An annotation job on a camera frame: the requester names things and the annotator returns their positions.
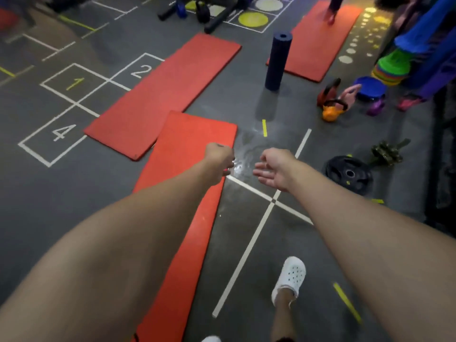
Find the purple foam tube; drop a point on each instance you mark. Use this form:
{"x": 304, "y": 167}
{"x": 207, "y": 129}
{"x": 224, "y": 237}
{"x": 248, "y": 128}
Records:
{"x": 438, "y": 74}

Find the black foam roller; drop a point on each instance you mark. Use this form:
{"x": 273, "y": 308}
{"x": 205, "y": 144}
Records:
{"x": 219, "y": 21}
{"x": 165, "y": 14}

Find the person's right forearm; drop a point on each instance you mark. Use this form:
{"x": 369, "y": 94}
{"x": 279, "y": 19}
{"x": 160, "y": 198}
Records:
{"x": 384, "y": 252}

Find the person's left forearm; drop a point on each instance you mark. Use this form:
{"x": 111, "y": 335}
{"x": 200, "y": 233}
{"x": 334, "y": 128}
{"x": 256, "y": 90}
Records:
{"x": 99, "y": 260}

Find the black weight plate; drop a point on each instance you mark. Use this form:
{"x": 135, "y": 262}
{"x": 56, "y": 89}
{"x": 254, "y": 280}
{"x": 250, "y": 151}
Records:
{"x": 347, "y": 174}

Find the pink gym weight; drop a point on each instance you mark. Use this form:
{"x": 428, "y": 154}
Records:
{"x": 408, "y": 103}

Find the stack of coloured cones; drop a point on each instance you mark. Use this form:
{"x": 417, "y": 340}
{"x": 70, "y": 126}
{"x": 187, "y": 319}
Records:
{"x": 392, "y": 67}

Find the black kettlebell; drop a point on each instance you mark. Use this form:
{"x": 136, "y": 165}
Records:
{"x": 203, "y": 14}

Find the person's left hand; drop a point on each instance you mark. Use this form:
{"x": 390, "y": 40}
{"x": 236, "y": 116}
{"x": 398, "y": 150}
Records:
{"x": 219, "y": 162}

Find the person's right leg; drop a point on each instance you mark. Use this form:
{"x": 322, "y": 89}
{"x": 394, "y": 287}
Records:
{"x": 283, "y": 317}

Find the blue foam tube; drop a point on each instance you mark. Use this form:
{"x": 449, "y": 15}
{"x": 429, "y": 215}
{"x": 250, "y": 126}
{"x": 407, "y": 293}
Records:
{"x": 427, "y": 28}

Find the person's right hand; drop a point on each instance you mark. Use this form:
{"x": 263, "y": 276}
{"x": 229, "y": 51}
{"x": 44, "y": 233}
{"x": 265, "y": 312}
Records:
{"x": 278, "y": 169}

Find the dark blue foam roller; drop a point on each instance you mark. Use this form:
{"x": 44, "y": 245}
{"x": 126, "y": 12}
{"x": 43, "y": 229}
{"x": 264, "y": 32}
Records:
{"x": 278, "y": 64}

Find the red mat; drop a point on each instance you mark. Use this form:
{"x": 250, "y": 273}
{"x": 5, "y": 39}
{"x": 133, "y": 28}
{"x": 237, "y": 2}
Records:
{"x": 313, "y": 49}
{"x": 185, "y": 138}
{"x": 160, "y": 92}

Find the gold black dumbbell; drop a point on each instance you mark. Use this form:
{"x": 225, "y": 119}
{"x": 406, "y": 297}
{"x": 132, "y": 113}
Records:
{"x": 386, "y": 153}

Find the purple kettlebell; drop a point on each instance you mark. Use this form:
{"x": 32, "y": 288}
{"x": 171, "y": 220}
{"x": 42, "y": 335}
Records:
{"x": 376, "y": 108}

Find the black gym machine frame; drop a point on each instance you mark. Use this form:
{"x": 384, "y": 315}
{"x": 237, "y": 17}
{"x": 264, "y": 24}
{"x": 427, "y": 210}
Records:
{"x": 441, "y": 156}

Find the blue round dome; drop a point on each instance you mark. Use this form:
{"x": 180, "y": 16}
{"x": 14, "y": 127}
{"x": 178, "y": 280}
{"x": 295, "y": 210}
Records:
{"x": 370, "y": 87}

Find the blue kettlebell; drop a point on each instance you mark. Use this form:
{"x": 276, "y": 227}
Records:
{"x": 181, "y": 10}

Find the orange kettlebell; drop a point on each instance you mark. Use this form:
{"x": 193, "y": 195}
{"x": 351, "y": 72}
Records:
{"x": 331, "y": 115}

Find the long yellow tape strip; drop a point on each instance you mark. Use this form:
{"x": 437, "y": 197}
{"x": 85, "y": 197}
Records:
{"x": 264, "y": 128}

